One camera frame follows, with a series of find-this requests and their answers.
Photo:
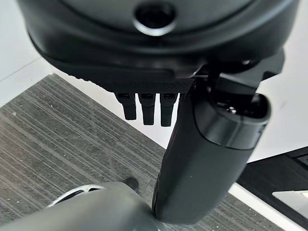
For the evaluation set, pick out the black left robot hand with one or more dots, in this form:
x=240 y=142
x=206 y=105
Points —
x=192 y=156

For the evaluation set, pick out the black open dishwasher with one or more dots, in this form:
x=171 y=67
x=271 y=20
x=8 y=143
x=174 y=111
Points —
x=274 y=183

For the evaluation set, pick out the white dishwasher door panel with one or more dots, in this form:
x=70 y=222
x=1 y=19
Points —
x=292 y=196

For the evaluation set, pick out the dark robot foot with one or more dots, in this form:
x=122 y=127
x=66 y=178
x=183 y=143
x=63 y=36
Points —
x=132 y=184

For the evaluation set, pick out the silver robot leg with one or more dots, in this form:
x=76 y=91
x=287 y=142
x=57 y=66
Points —
x=79 y=211

